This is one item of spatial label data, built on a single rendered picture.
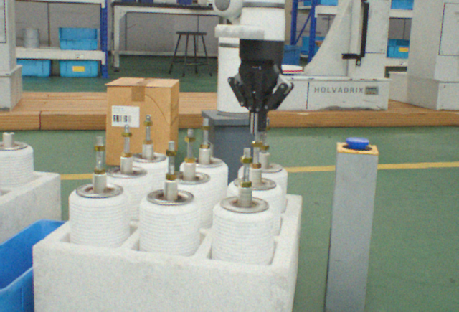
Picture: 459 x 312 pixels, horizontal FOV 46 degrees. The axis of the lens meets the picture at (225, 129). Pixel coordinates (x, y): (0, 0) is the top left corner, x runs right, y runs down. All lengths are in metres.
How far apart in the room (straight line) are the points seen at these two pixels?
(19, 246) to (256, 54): 0.58
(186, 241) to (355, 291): 0.36
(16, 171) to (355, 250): 0.70
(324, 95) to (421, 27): 0.88
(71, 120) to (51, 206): 1.50
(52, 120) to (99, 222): 1.90
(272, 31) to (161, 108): 1.16
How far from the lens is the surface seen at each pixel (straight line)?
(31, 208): 1.20
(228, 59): 1.34
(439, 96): 3.48
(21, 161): 1.21
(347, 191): 0.99
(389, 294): 1.19
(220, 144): 1.35
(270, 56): 0.88
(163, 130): 2.00
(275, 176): 1.03
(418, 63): 3.66
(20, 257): 1.13
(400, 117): 3.26
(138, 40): 9.18
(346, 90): 3.15
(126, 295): 0.86
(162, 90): 1.98
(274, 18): 0.88
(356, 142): 0.98
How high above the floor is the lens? 0.52
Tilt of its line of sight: 11 degrees down
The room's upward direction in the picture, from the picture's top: 2 degrees clockwise
